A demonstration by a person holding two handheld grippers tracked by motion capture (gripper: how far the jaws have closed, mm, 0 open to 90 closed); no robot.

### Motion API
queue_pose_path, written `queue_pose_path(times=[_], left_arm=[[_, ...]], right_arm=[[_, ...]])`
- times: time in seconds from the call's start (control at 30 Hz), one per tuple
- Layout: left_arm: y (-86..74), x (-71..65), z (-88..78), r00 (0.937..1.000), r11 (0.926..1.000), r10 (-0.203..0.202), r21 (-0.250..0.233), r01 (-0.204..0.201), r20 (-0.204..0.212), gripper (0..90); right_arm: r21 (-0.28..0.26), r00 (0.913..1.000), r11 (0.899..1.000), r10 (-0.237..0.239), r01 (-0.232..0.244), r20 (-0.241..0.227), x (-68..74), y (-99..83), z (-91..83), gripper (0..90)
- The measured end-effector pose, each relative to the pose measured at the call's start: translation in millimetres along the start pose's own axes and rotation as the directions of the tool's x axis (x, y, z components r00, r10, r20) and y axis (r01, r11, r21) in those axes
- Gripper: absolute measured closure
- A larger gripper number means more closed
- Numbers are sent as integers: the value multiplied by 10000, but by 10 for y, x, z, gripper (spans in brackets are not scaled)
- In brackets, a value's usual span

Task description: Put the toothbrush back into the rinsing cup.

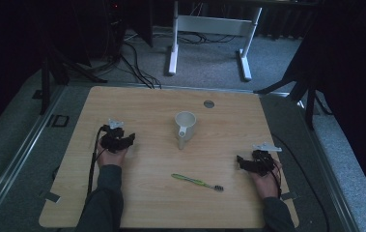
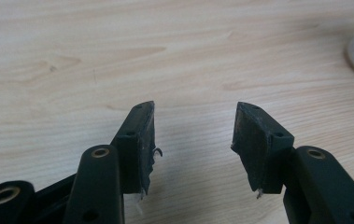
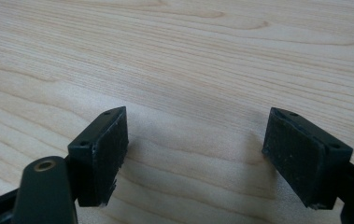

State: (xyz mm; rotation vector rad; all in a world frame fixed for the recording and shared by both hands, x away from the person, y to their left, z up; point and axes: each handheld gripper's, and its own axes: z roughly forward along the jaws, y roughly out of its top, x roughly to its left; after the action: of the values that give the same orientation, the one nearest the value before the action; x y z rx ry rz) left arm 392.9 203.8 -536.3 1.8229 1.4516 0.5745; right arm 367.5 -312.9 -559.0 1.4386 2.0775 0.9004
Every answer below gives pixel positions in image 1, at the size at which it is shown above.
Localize black metal stand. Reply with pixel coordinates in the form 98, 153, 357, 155
253, 72, 333, 131
39, 47, 108, 116

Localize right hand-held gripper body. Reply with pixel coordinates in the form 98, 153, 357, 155
248, 142, 283, 177

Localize grey tape strip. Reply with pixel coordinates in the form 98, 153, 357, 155
40, 189, 62, 204
280, 191, 298, 201

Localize black floor cables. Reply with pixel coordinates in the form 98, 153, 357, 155
118, 41, 163, 90

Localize person's left hand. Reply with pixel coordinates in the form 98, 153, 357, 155
96, 140, 128, 169

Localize person's right hand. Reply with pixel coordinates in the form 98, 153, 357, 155
250, 159, 283, 200

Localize white desk frame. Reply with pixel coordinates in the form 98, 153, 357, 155
167, 0, 264, 82

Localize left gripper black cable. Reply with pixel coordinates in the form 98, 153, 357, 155
86, 125, 107, 196

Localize white cup with handle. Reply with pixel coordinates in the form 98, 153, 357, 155
174, 110, 198, 151

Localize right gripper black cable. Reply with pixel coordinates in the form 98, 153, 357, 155
268, 159, 284, 199

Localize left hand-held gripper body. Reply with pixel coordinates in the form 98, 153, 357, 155
99, 118, 129, 155

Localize green toothbrush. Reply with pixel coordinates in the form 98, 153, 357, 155
170, 173, 225, 193

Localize black square frame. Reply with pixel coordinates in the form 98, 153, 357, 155
52, 114, 70, 129

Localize thin black floor cable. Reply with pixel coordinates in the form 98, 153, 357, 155
271, 132, 332, 232

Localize dark computer tower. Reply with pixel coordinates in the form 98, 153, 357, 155
101, 0, 128, 61

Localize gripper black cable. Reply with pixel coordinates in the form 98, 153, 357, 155
268, 159, 284, 199
86, 125, 107, 196

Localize metal floor rail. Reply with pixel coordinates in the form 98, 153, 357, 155
296, 99, 362, 232
0, 84, 67, 224

